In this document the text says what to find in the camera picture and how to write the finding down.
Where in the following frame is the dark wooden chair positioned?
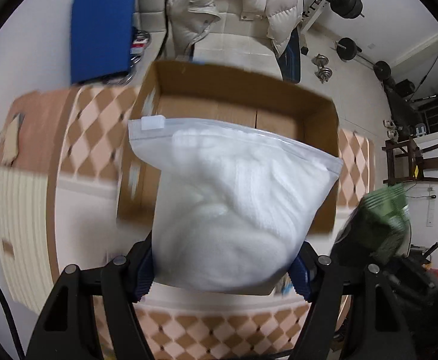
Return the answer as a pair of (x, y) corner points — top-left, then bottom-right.
(381, 137), (438, 185)

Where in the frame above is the blue folded mat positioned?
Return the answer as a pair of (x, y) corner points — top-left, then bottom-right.
(70, 0), (133, 84)

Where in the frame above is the chrome dumbbell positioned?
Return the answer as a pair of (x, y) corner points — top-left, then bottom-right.
(312, 54), (329, 68)

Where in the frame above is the open cardboard box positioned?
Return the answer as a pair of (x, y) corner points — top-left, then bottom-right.
(117, 61), (339, 235)

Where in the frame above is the white puffer jacket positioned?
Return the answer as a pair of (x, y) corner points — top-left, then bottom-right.
(167, 0), (303, 58)

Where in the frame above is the small barbell on floor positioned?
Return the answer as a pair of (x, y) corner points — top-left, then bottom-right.
(335, 37), (391, 81)

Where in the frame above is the white towel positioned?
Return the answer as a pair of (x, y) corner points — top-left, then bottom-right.
(128, 115), (342, 295)

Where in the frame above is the barbell on rack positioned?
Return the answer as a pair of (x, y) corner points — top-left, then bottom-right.
(328, 0), (364, 20)

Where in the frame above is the green packaged cloth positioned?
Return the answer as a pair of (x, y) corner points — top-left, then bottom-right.
(357, 184), (412, 264)

